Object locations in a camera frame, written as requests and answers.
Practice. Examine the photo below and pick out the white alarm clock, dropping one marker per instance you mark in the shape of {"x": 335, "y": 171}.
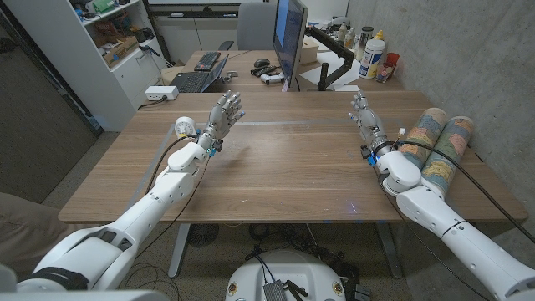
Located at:
{"x": 184, "y": 126}

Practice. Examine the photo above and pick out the small white bottle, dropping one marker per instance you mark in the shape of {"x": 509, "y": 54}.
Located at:
{"x": 342, "y": 31}

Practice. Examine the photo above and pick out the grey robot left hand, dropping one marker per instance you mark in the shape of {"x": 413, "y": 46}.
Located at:
{"x": 219, "y": 121}

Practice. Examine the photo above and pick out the white wipes canister blue label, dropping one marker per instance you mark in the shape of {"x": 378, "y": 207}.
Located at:
{"x": 371, "y": 58}

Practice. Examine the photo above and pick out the white paper sheets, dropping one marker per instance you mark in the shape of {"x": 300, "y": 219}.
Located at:
{"x": 330, "y": 67}

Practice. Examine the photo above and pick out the small brown label bottle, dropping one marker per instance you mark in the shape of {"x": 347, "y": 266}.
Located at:
{"x": 350, "y": 38}

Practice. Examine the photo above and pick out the white power strip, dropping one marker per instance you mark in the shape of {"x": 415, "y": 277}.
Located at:
{"x": 161, "y": 93}

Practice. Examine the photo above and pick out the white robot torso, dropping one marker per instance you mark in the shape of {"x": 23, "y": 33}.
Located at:
{"x": 288, "y": 269}

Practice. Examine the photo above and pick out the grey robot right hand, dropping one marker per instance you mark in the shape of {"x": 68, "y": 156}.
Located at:
{"x": 370, "y": 123}

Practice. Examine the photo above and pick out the black remote controller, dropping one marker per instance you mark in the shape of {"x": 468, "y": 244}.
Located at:
{"x": 263, "y": 70}

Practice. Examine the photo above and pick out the beige closed box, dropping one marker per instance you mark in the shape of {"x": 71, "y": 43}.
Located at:
{"x": 309, "y": 50}

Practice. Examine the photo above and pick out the red snack container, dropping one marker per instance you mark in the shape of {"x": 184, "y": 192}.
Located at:
{"x": 386, "y": 67}

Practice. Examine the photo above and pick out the white table leg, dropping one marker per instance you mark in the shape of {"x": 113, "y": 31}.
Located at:
{"x": 388, "y": 251}
{"x": 179, "y": 251}

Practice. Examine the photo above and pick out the white game controller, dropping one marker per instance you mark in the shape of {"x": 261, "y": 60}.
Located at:
{"x": 271, "y": 78}

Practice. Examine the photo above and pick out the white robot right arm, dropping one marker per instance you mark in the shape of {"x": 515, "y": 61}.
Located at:
{"x": 426, "y": 205}

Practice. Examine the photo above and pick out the open cardboard box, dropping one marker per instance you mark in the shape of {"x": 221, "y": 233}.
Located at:
{"x": 121, "y": 50}

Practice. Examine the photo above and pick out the black computer monitor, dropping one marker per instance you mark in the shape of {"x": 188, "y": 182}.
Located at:
{"x": 288, "y": 37}

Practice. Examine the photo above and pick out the person leg brown trousers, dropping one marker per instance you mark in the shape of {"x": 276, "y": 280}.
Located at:
{"x": 29, "y": 230}

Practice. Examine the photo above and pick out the dark lid glass jar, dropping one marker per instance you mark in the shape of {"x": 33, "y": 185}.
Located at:
{"x": 363, "y": 39}

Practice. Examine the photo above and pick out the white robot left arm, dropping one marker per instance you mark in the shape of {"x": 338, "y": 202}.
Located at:
{"x": 171, "y": 188}

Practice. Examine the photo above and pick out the dark open laptop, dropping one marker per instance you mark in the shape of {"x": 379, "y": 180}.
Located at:
{"x": 190, "y": 81}

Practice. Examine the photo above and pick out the black keyboard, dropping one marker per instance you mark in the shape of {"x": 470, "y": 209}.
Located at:
{"x": 207, "y": 61}

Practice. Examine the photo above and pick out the grey office chair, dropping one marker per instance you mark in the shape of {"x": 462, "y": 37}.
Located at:
{"x": 255, "y": 25}

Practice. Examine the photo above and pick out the black round fan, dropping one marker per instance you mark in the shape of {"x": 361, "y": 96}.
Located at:
{"x": 202, "y": 235}

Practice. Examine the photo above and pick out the white shelf cabinet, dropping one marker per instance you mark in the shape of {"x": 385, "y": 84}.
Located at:
{"x": 75, "y": 62}

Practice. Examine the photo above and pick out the rolled colourful world map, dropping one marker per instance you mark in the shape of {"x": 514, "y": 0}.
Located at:
{"x": 453, "y": 142}

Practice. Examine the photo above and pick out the black computer mouse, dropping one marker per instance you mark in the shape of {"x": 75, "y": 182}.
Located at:
{"x": 261, "y": 62}

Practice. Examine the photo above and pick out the grey finned metal module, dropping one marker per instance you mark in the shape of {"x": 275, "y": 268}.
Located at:
{"x": 274, "y": 291}

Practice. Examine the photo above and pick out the yellow cap bottle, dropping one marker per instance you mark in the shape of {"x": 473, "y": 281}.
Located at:
{"x": 379, "y": 35}

